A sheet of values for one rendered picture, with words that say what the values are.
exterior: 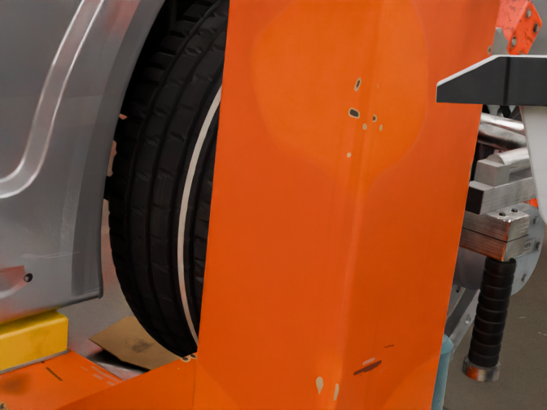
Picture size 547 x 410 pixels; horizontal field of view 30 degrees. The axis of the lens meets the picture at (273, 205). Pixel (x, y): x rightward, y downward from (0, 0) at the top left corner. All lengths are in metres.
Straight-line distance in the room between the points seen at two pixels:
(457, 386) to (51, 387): 1.85
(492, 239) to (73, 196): 0.50
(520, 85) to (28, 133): 0.94
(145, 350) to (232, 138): 2.08
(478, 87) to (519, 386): 2.72
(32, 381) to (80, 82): 0.36
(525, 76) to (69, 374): 1.02
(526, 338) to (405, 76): 2.64
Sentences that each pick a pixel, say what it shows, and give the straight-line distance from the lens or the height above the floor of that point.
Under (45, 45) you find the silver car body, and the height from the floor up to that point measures 1.07.
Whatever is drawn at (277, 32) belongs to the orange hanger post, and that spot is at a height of 1.17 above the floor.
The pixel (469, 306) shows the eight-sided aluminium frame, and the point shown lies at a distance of 1.64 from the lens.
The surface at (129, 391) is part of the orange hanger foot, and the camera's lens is 1.05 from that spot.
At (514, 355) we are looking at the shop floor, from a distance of 3.22.
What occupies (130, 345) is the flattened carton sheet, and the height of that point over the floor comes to 0.02.
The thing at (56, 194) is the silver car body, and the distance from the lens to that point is 1.24.
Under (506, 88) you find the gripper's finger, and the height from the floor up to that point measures 1.22.
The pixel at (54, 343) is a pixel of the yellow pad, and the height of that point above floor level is 0.70.
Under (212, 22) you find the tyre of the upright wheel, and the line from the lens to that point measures 1.38.
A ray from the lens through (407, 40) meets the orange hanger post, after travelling 0.76.
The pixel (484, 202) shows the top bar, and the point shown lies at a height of 0.96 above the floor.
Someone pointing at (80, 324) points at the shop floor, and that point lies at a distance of 3.05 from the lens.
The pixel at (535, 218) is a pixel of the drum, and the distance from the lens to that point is 1.39.
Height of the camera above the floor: 1.27
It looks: 17 degrees down
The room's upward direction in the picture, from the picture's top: 6 degrees clockwise
